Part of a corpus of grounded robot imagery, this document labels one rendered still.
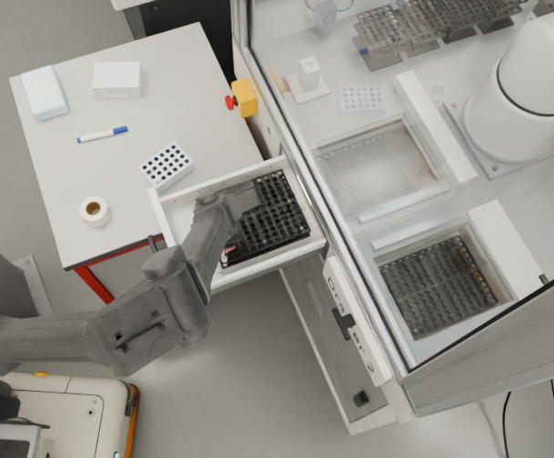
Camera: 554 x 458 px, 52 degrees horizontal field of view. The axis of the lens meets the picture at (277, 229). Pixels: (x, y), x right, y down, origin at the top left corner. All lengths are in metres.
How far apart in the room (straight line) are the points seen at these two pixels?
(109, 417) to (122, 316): 1.26
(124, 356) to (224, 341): 1.52
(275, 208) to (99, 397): 0.89
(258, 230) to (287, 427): 0.98
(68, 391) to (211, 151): 0.88
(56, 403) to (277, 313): 0.83
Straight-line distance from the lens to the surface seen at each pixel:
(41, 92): 1.72
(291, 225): 1.32
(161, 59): 1.77
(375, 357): 1.22
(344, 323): 1.24
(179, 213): 1.41
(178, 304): 0.67
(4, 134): 2.72
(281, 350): 2.15
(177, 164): 1.52
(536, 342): 0.67
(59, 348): 0.74
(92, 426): 1.90
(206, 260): 0.77
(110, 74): 1.70
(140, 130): 1.63
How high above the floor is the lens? 2.11
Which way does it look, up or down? 67 degrees down
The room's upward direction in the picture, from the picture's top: 4 degrees clockwise
